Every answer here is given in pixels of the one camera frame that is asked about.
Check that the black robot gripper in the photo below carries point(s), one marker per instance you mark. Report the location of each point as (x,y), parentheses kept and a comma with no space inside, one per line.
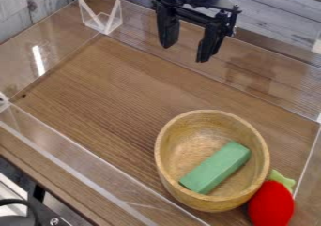
(216,30)

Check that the green rectangular block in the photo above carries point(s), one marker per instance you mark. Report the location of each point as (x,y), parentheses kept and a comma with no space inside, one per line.
(217,168)

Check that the brown wooden bowl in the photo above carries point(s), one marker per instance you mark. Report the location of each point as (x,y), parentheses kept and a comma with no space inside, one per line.
(187,140)

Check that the red plush strawberry toy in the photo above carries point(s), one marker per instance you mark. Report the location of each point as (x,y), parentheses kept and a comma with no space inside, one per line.
(272,204)

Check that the clear acrylic corner bracket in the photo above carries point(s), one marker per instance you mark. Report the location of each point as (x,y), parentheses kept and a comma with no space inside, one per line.
(102,22)

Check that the clear acrylic tray wall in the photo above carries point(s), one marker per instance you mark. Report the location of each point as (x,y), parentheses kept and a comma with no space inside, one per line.
(94,187)

